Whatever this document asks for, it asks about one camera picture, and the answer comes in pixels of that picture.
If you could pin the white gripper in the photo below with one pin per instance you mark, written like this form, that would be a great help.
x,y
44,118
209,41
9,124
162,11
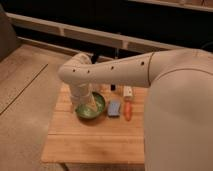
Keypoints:
x,y
82,95

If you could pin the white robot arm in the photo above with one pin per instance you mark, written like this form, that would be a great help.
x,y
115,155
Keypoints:
x,y
178,111

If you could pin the green ceramic bowl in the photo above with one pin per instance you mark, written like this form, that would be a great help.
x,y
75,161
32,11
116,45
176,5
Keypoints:
x,y
85,112

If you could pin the black lighter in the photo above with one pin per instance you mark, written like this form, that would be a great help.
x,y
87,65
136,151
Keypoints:
x,y
113,87

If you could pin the blue sponge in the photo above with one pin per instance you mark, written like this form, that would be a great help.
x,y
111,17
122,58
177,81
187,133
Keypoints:
x,y
113,109

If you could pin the wooden table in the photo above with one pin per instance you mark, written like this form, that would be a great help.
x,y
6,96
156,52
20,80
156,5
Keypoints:
x,y
103,140

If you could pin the orange carrot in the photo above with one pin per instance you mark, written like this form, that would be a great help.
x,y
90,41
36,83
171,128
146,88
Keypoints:
x,y
127,111

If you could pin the grey couch corner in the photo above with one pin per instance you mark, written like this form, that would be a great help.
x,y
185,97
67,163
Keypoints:
x,y
9,41

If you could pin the black table leg bracket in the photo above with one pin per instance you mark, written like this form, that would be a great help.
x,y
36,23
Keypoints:
x,y
94,58

